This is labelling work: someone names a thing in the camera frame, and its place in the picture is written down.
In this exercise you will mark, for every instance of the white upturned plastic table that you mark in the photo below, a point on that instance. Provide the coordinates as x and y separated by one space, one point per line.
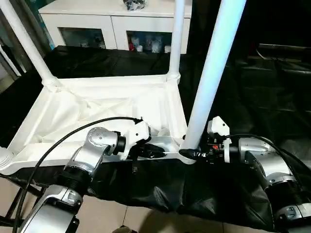
73 109

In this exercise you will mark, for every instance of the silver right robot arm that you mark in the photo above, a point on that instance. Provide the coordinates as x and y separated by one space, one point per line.
267 165

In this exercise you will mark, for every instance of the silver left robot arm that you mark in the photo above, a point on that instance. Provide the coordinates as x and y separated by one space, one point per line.
85 155

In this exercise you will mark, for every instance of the black glossy mat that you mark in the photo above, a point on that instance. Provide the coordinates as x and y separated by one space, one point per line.
255 97

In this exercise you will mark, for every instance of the black left robot foot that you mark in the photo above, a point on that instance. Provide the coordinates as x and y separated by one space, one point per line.
122 229

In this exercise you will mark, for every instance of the black glossy tv stand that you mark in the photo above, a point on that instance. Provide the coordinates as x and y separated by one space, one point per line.
284 49

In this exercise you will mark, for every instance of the white glass-door cabinet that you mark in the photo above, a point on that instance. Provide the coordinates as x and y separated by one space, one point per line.
109 21

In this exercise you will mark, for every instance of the white slanted pole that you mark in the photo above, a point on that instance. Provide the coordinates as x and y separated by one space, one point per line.
9 60

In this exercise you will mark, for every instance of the grey curtain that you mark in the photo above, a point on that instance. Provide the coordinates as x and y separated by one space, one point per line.
34 19

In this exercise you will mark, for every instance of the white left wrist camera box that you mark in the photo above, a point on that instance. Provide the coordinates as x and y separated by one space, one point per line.
138 133

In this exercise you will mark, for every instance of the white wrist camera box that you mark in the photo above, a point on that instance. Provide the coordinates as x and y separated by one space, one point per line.
138 133
217 125

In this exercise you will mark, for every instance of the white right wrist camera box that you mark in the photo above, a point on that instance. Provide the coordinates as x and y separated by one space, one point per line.
217 125

